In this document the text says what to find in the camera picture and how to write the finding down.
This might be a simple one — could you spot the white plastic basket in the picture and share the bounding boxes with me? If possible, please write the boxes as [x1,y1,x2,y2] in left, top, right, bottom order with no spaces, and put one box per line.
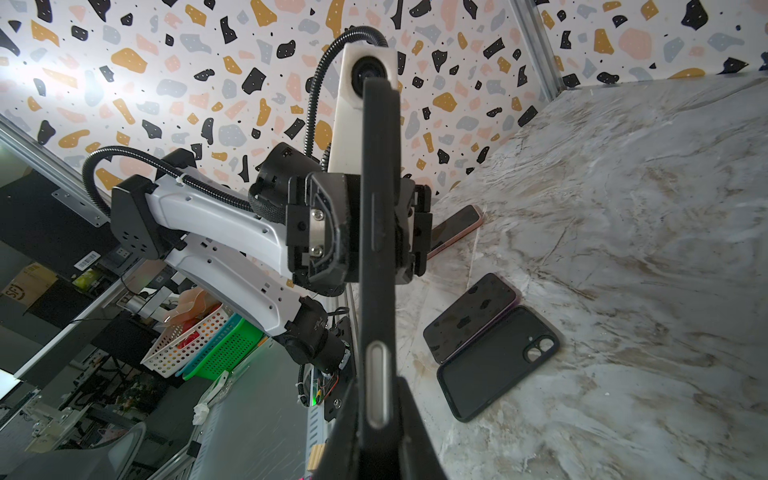
[141,305,234,378]

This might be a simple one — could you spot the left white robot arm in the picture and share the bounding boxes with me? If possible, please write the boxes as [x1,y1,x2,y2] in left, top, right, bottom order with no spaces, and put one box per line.
[83,143,431,377]

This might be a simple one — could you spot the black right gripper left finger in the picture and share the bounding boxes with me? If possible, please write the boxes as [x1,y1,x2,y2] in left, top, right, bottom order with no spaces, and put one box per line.
[313,380,363,480]

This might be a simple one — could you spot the aluminium left corner post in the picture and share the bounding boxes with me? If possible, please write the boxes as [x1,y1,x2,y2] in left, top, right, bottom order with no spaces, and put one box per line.
[510,0,566,101]

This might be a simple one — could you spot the green plastic basket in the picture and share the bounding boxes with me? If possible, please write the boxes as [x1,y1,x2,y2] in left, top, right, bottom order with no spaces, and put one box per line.
[175,314,264,381]

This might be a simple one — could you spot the black corrugated cable conduit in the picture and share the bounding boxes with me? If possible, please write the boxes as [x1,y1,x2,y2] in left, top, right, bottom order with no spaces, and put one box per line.
[81,25,391,218]

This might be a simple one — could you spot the large black phone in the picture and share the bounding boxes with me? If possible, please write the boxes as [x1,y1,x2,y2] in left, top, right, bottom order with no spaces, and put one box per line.
[423,273,520,365]

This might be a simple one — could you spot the black phone case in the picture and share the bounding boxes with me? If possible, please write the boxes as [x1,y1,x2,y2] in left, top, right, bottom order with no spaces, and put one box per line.
[436,305,560,423]

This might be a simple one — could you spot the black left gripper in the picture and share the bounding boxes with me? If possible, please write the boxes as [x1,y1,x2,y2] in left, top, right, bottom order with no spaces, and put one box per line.
[284,170,434,297]

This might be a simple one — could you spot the phone in pink case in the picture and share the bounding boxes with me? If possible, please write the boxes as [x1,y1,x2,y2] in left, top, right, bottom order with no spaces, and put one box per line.
[428,205,484,259]

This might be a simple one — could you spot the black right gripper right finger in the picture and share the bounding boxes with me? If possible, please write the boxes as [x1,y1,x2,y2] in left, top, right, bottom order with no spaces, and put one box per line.
[396,377,447,480]

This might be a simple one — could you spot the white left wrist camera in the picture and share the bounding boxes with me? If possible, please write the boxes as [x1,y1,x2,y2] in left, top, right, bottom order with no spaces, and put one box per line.
[328,42,398,175]

